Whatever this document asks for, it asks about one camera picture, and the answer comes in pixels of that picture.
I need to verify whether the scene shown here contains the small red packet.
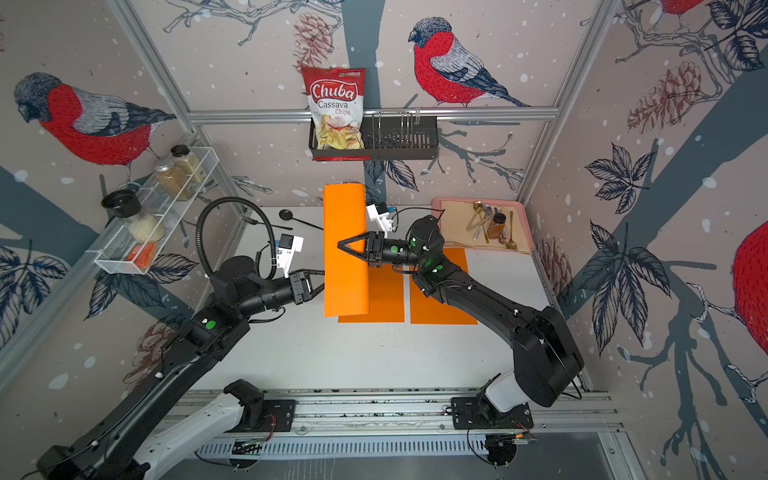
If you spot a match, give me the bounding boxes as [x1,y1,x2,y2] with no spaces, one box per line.
[126,243,158,270]

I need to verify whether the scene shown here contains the left black corrugated cable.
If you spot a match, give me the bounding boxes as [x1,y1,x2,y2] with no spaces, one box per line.
[195,196,278,283]

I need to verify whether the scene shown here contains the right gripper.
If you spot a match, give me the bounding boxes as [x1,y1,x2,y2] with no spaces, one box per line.
[339,236,427,272]

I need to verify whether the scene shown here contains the orange paper sheet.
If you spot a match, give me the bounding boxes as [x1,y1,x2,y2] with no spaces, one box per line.
[409,280,478,326]
[338,267,405,323]
[323,183,369,317]

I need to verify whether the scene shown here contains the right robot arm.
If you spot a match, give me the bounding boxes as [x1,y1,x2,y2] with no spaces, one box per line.
[337,215,584,413]

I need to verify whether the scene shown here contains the clear acrylic wall shelf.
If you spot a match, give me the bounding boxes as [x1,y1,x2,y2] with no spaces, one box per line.
[95,147,219,275]

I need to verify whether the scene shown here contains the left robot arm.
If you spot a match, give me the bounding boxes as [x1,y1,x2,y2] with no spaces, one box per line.
[36,256,323,479]

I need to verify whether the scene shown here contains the brown spice jar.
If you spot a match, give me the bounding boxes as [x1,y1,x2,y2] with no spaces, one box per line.
[153,159,192,201]

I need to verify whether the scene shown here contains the red cassava chips bag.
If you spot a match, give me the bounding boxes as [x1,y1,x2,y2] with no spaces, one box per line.
[301,66,366,160]

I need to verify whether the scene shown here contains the small amber bottle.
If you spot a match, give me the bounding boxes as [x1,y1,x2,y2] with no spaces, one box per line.
[486,212,507,240]

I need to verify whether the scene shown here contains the tan spice jar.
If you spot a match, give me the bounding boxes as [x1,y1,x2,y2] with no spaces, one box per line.
[171,144,207,184]

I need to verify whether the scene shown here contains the pink tray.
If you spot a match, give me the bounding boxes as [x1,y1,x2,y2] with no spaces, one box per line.
[430,196,535,256]

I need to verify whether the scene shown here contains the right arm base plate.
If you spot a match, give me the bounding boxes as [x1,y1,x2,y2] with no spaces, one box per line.
[445,397,533,430]

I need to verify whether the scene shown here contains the black spoon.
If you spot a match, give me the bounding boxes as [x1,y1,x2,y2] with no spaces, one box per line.
[278,209,323,231]

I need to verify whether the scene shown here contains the black wire wall basket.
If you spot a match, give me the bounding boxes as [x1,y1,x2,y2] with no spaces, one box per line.
[308,113,439,161]

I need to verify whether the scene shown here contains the wooden stick utensil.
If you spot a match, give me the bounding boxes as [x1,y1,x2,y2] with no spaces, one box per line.
[505,210,515,243]

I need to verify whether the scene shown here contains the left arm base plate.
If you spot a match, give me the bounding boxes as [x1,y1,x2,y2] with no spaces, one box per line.
[241,400,298,433]

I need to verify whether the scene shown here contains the black fork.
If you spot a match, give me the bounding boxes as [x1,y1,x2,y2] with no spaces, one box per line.
[241,215,293,231]

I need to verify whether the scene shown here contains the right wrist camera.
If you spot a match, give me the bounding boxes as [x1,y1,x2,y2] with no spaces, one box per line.
[366,202,396,235]

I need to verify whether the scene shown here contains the black lid rice jar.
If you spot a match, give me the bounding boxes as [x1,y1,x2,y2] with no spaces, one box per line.
[101,189,166,245]

